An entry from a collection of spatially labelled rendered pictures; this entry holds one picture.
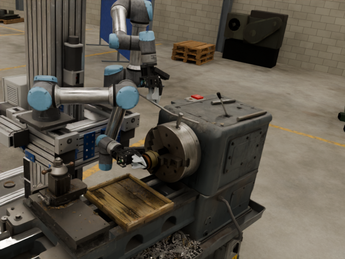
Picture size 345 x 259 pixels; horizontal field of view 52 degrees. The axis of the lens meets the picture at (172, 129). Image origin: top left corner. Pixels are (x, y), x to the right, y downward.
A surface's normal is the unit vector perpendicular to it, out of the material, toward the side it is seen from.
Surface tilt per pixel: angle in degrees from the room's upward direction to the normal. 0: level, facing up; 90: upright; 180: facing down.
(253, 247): 0
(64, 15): 90
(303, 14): 90
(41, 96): 91
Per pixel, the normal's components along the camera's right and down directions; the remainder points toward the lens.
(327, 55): -0.47, 0.29
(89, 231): 0.12, -0.92
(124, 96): 0.29, 0.39
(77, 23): 0.80, 0.32
